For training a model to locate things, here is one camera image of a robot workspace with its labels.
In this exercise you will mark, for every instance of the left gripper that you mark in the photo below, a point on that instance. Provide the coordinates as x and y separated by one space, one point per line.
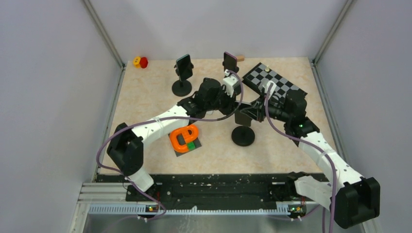
231 105

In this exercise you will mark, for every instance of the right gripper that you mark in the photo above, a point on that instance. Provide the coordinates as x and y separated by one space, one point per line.
256 109

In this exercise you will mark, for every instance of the black phone with purple edge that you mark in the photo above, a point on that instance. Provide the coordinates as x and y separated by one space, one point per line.
229 61

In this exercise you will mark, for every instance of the teal edged black phone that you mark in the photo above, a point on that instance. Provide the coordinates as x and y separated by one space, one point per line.
184 67

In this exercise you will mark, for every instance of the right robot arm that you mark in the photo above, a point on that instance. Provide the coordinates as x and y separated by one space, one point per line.
350 197

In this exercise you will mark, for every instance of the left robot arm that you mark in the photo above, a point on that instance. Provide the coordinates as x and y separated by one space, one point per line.
127 144

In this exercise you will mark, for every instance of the black grey chessboard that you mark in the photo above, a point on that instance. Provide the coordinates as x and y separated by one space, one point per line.
261 74

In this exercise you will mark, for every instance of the small wooden block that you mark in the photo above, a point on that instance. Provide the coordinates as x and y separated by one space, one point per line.
240 58

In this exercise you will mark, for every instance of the green building brick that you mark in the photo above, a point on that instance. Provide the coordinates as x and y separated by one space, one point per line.
191 146

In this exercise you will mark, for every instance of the grey building baseplate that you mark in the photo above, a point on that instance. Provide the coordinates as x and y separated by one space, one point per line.
196 144

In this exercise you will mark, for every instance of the red toy block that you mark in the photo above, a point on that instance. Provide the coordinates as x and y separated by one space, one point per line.
143 62

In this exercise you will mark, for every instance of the yellow toy block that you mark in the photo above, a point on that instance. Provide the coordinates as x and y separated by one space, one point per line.
136 62

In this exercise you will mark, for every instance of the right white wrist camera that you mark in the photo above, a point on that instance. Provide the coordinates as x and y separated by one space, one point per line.
267 89

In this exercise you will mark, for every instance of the orange plastic ring toy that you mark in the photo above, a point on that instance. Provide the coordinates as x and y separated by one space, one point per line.
190 131

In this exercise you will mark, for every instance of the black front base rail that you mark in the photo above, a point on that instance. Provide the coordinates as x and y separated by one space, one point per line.
211 192

